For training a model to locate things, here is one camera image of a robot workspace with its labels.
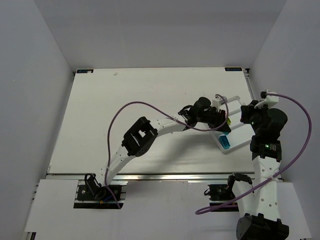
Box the white divided sorting tray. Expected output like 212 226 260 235
209 95 254 154

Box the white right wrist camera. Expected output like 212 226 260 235
254 89 279 109

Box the blue long lego brick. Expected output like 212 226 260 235
219 135 231 150

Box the right blue corner label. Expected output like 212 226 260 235
224 67 243 72

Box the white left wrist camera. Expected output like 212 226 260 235
211 94 228 111

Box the aluminium front table rail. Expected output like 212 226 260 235
46 172 283 183

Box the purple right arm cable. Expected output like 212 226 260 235
195 93 313 215

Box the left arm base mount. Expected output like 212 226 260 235
73 183 127 210

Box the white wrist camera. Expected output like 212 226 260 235
254 89 279 109
211 94 228 111

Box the blue corner label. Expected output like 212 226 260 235
224 67 243 72
76 69 94 74

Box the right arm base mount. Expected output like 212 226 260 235
203 184 239 212

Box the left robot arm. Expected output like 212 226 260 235
84 95 231 201

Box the left blue corner label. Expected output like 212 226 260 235
76 69 94 74

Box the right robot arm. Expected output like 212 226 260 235
227 100 290 240

